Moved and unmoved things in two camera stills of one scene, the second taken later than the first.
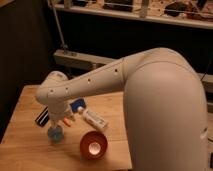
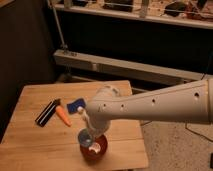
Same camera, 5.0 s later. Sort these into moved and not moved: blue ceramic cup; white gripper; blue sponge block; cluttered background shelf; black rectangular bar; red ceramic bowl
Moved: blue ceramic cup; white gripper
Not moved: blue sponge block; red ceramic bowl; cluttered background shelf; black rectangular bar
